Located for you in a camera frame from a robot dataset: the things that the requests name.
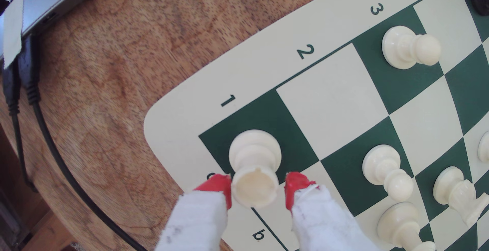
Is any green and cream chess mat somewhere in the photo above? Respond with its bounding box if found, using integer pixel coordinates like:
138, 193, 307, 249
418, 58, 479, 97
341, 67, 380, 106
143, 0, 489, 251

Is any white chess rook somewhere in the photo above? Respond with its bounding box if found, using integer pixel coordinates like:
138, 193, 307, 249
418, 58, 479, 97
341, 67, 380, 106
228, 129, 282, 209

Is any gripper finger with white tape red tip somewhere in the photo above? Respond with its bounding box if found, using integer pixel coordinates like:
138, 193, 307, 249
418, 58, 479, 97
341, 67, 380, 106
284, 171, 383, 251
155, 173, 233, 251

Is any white chess pawn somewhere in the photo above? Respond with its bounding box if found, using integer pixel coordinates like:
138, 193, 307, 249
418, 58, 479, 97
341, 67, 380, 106
382, 25, 442, 70
362, 144, 415, 203
377, 202, 437, 251
478, 130, 489, 164

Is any thick black usb cable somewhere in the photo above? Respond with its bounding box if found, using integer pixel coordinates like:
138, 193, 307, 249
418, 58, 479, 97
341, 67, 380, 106
17, 33, 150, 251

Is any white chess knight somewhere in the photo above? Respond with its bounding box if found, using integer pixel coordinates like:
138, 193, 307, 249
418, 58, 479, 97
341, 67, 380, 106
433, 166, 489, 229

